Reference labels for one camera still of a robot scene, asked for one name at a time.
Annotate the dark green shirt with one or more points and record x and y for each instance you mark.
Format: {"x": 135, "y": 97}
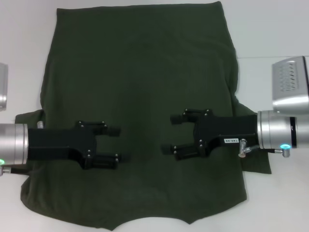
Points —
{"x": 144, "y": 72}

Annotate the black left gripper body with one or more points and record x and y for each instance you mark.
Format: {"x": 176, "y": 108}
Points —
{"x": 60, "y": 142}

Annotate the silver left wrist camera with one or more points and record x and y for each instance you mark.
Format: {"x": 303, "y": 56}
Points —
{"x": 3, "y": 84}

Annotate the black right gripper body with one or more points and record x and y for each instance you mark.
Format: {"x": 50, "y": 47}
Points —
{"x": 229, "y": 128}

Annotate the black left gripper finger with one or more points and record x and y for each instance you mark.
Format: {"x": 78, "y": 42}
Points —
{"x": 106, "y": 130}
{"x": 103, "y": 162}

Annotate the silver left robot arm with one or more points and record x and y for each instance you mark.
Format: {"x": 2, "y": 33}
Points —
{"x": 14, "y": 145}

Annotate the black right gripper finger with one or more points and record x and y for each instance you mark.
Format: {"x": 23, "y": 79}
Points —
{"x": 186, "y": 117}
{"x": 186, "y": 153}

